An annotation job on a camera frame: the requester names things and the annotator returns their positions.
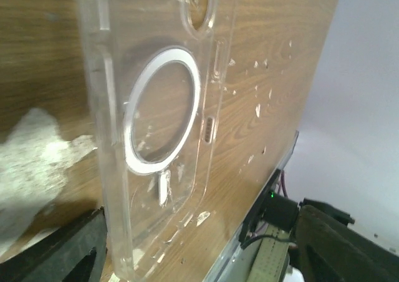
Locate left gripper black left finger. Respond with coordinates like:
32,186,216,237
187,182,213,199
1,208,107,281

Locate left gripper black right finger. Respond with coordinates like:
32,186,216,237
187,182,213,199
295,205,398,281

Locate clear magsafe phone case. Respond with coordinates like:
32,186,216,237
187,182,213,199
76,0,237,281

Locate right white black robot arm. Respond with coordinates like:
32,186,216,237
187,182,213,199
263,192,359,281

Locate grey slotted cable duct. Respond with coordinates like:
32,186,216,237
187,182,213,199
247,238,289,282

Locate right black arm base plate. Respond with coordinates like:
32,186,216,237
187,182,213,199
239,169,281,245

